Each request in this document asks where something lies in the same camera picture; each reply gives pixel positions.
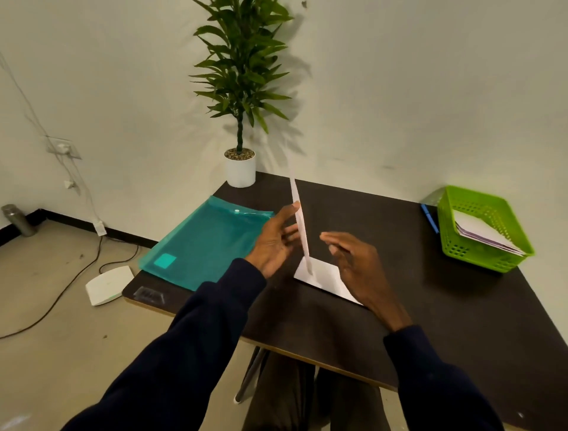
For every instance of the person's left thumb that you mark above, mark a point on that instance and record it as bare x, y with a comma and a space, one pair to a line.
284, 215

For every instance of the green plastic basket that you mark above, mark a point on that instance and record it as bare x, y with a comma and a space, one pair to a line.
470, 251

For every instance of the white router box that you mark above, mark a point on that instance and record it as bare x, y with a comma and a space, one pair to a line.
108, 286

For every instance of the white power adapter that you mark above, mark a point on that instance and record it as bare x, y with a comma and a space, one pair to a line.
100, 228

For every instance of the white plant pot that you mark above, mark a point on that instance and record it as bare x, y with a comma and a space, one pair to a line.
241, 173

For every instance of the white paper sheet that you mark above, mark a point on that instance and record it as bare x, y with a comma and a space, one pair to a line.
326, 277

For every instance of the person's left forearm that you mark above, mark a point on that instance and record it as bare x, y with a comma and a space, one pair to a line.
186, 350

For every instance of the person's legs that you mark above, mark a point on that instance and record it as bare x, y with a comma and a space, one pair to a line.
310, 399

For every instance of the metal table leg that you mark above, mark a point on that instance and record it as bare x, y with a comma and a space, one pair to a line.
250, 375

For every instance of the grey metal bottle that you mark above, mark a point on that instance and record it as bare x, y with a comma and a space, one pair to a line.
17, 220

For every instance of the person's left hand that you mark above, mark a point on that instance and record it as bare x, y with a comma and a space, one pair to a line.
266, 246

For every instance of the person's right hand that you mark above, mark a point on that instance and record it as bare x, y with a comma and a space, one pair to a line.
366, 275

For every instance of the stack of white envelopes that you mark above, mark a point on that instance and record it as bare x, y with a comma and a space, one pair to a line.
481, 231

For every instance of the white wall outlet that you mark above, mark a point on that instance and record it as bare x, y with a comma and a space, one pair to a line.
64, 148

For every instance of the teal plastic document folder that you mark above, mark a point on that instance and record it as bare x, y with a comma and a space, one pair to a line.
204, 244

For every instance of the green leafy plant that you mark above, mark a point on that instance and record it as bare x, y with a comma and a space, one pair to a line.
242, 66

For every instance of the blue pen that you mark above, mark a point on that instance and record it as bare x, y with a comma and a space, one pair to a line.
429, 218

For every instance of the person's right thumb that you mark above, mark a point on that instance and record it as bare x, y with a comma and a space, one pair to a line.
337, 256

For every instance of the person's right forearm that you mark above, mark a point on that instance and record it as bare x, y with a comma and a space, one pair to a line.
437, 382

